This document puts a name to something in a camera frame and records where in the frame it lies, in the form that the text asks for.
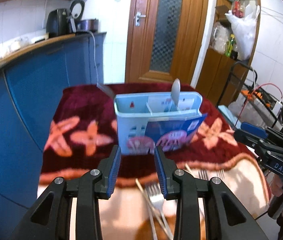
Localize light blue utensil holder box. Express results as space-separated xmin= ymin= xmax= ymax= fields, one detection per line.
xmin=114 ymin=92 xmax=206 ymax=155

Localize rice cooker with open lid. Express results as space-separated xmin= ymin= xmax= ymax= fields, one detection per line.
xmin=69 ymin=0 xmax=100 ymax=33

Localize wooden door with glass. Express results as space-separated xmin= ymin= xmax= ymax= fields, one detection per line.
xmin=125 ymin=0 xmax=208 ymax=84

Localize wooden corner shelf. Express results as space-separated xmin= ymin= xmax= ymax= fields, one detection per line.
xmin=195 ymin=0 xmax=261 ymax=106

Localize small steel fork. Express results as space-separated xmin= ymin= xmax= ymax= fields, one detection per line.
xmin=198 ymin=170 xmax=209 ymax=180

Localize light blue plastic basket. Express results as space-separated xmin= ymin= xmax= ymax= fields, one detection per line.
xmin=217 ymin=105 xmax=237 ymax=126

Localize blue lower kitchen cabinets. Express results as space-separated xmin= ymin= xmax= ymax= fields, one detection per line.
xmin=0 ymin=33 xmax=105 ymax=239

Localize white plastic bag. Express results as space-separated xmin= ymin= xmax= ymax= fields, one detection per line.
xmin=225 ymin=4 xmax=260 ymax=60

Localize wooden chopstick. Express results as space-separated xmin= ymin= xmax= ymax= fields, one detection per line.
xmin=135 ymin=179 xmax=169 ymax=239
xmin=185 ymin=164 xmax=193 ymax=176

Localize black wire rack cart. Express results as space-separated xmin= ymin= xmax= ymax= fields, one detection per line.
xmin=216 ymin=61 xmax=283 ymax=133

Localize blue pink cardboard label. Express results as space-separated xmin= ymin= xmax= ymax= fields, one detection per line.
xmin=123 ymin=114 xmax=207 ymax=155

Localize silver door handle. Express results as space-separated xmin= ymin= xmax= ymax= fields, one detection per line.
xmin=134 ymin=11 xmax=146 ymax=27

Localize red floral plush blanket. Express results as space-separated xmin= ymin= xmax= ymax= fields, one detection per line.
xmin=39 ymin=85 xmax=270 ymax=239

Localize red cable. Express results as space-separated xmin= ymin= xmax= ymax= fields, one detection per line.
xmin=234 ymin=83 xmax=283 ymax=128

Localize steel spoon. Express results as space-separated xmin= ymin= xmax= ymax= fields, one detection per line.
xmin=171 ymin=79 xmax=181 ymax=107

